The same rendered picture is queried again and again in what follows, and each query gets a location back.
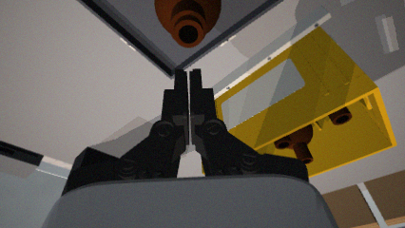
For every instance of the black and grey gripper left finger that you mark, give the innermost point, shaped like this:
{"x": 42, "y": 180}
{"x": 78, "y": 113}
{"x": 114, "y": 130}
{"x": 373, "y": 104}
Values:
{"x": 158, "y": 155}

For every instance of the yellow translucent crate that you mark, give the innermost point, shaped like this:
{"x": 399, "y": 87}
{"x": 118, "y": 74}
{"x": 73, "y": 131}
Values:
{"x": 303, "y": 85}

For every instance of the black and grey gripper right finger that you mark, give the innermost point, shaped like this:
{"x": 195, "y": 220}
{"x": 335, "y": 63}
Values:
{"x": 223, "y": 153}

